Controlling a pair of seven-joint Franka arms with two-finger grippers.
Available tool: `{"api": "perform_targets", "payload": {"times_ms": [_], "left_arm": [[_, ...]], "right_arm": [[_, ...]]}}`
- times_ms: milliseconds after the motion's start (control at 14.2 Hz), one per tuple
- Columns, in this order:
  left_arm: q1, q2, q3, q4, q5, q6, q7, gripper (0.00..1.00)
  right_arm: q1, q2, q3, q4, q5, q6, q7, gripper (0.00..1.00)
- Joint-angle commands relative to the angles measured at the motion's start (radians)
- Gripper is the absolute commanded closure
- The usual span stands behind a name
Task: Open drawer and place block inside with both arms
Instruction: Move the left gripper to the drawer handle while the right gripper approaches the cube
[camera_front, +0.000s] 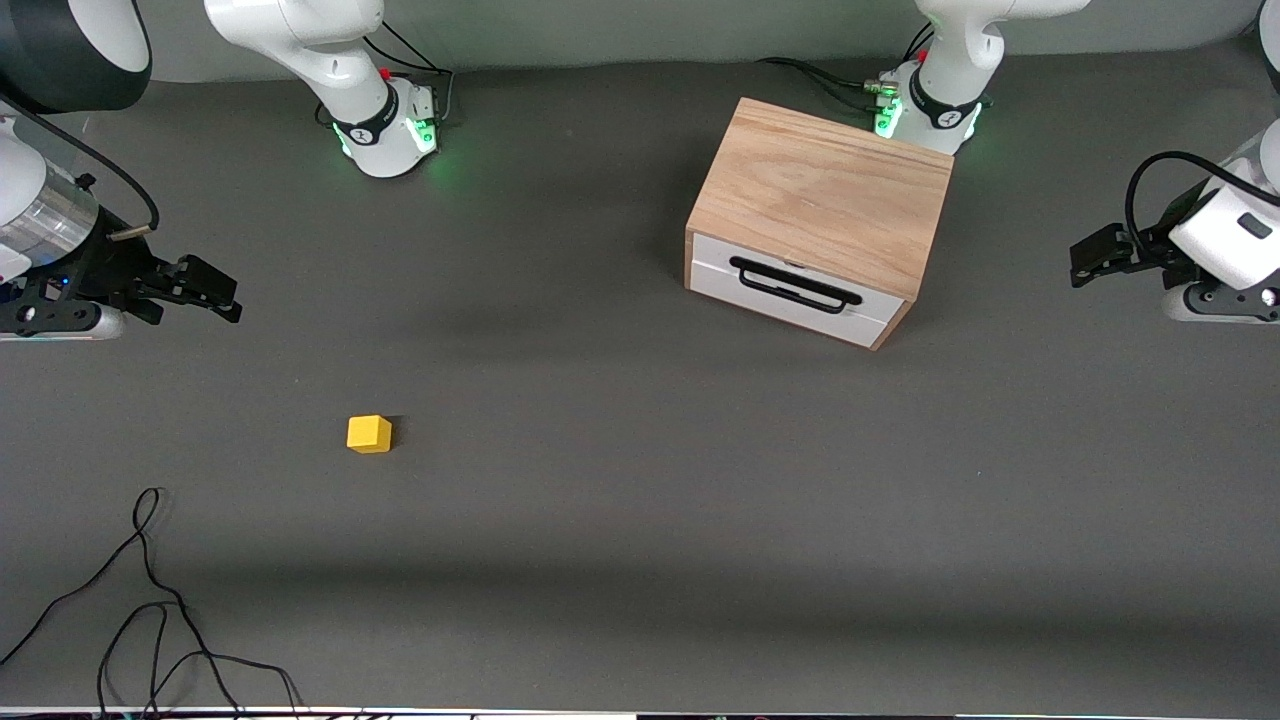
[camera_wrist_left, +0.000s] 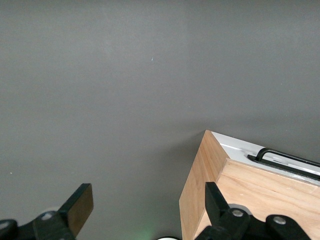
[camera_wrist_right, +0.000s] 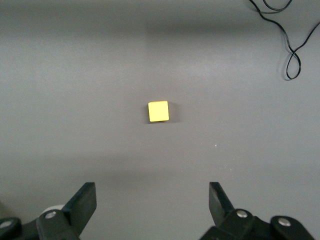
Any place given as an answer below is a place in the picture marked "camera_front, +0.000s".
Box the yellow cube block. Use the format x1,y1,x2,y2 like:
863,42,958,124
346,414,394,456

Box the black metal drawer handle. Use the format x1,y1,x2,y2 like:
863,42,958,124
729,256,864,316

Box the white-fronted wooden drawer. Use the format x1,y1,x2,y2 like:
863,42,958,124
690,233,906,348

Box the light wooden drawer cabinet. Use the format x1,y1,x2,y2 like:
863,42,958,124
685,97,956,351

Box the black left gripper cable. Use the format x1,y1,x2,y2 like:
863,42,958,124
1124,150,1280,263

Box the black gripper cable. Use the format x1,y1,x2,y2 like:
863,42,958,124
0,93,162,243
1124,150,1280,263

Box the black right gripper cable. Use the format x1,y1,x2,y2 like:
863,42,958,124
0,93,162,243

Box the thin black loose cable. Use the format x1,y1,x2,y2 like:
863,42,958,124
0,487,303,719
96,602,173,719

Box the black right arm base cable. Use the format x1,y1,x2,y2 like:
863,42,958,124
362,20,457,129

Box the black arm base cable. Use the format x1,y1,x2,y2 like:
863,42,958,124
362,20,457,129
755,55,901,113

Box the black left arm base cable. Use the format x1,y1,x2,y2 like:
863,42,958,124
755,55,901,113

